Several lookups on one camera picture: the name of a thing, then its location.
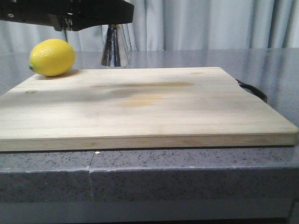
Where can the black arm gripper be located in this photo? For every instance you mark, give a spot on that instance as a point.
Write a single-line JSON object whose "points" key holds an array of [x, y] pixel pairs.
{"points": [[52, 13]]}

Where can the steel double jigger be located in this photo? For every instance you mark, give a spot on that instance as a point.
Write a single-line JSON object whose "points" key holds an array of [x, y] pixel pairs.
{"points": [[116, 52]]}

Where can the yellow lemon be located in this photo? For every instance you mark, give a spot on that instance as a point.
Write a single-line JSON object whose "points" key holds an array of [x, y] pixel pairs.
{"points": [[52, 57]]}

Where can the grey curtain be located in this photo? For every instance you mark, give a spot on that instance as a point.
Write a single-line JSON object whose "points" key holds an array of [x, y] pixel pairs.
{"points": [[179, 25]]}

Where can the wooden cutting board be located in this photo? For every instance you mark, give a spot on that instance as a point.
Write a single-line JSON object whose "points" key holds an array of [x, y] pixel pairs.
{"points": [[138, 108]]}

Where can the black cutting board handle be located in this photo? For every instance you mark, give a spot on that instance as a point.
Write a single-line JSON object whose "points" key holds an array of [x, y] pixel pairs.
{"points": [[255, 91]]}

